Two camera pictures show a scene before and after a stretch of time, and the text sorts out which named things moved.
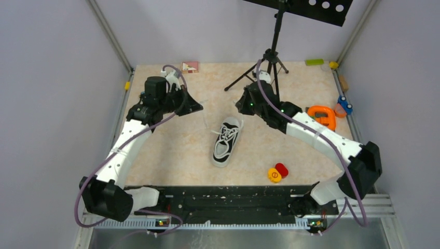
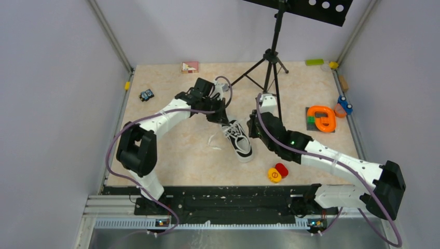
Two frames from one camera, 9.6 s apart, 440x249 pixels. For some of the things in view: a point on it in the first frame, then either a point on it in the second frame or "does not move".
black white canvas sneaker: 226,141 to 239,140
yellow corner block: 333,65 does not move
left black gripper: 191,106 to 220,117
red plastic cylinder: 282,169 does not move
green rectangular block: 314,61 does not move
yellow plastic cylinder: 274,175 does not move
